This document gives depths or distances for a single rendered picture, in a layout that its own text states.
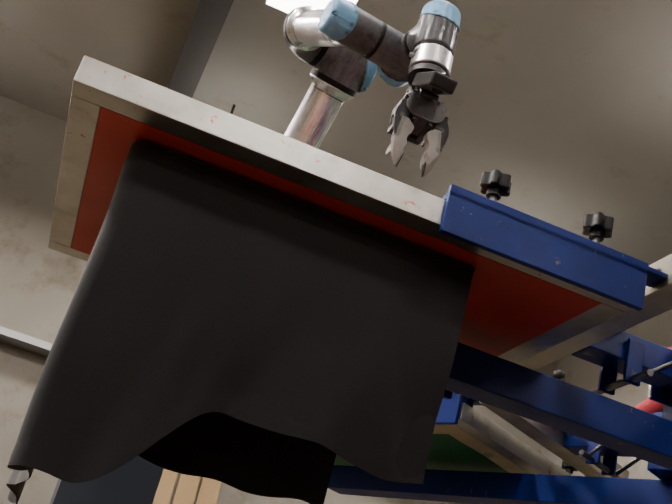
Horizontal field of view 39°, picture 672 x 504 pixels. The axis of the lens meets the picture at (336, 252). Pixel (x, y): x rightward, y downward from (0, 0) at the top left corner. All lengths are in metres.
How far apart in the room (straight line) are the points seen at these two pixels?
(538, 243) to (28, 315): 7.55
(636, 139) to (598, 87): 0.65
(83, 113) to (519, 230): 0.58
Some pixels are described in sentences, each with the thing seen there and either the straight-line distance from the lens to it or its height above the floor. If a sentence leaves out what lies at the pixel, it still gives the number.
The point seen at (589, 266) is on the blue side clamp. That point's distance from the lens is 1.30.
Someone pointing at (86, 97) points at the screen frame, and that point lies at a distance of 1.20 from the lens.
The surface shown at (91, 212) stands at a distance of 1.51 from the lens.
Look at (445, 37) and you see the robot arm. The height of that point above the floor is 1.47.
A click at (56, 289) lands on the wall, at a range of 8.71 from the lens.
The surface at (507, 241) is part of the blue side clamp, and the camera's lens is 1.25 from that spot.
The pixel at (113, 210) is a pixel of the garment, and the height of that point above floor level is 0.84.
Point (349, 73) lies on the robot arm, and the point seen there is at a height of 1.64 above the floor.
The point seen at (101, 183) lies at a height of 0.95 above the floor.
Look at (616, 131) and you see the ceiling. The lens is 7.31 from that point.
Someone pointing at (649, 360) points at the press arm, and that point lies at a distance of 1.66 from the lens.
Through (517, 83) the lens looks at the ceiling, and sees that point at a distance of 6.98.
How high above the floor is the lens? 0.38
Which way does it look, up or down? 25 degrees up
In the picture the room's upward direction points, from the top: 15 degrees clockwise
